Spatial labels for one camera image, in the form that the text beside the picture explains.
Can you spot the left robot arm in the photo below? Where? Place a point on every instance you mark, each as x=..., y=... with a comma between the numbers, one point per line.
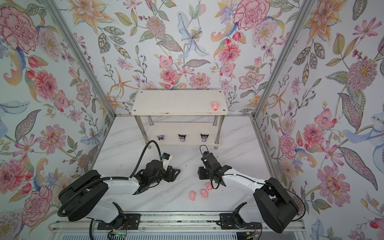
x=87, y=196

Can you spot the purple black kuromi toy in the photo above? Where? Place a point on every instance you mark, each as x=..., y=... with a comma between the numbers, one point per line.
x=182, y=138

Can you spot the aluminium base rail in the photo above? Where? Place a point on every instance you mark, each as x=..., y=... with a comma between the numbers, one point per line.
x=145, y=222

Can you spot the white two-tier shelf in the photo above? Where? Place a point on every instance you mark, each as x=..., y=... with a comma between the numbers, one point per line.
x=180, y=103

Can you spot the pink pig toy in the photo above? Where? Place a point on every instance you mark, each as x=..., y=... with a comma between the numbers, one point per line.
x=192, y=195
x=215, y=106
x=209, y=186
x=204, y=193

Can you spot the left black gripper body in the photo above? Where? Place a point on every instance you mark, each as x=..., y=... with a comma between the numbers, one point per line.
x=161, y=176

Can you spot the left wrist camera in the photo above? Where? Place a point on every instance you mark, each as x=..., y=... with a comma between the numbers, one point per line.
x=166, y=160

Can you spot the black kuromi toy figure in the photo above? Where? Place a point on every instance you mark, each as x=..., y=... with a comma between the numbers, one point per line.
x=204, y=137

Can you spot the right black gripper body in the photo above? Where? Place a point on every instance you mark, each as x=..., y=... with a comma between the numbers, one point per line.
x=204, y=174

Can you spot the small purple kuromi toy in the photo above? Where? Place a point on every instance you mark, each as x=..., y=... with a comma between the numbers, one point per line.
x=161, y=137

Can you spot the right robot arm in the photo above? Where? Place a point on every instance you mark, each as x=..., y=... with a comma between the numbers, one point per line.
x=273, y=204

